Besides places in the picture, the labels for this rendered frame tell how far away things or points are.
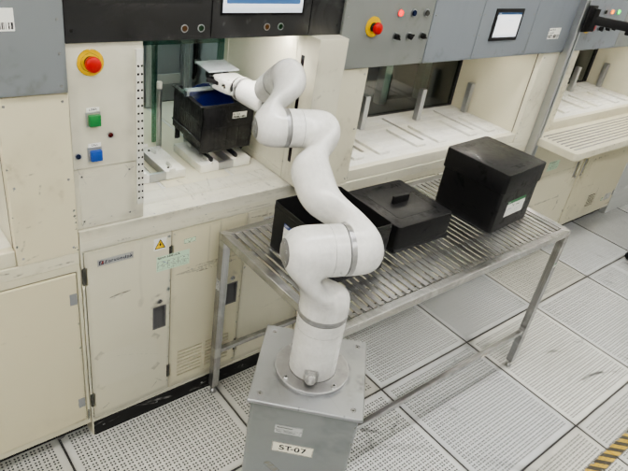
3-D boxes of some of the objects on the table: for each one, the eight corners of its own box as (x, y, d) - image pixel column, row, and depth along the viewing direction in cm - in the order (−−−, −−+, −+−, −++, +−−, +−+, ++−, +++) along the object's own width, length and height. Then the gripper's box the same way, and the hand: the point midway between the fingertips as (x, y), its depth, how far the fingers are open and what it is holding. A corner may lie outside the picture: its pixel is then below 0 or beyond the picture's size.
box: (489, 235, 226) (510, 176, 213) (431, 202, 242) (447, 146, 229) (526, 217, 244) (548, 162, 231) (470, 188, 260) (487, 135, 247)
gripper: (263, 76, 200) (232, 60, 211) (221, 79, 190) (192, 63, 201) (261, 97, 204) (231, 80, 215) (220, 102, 193) (191, 84, 204)
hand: (215, 74), depth 206 cm, fingers open, 4 cm apart
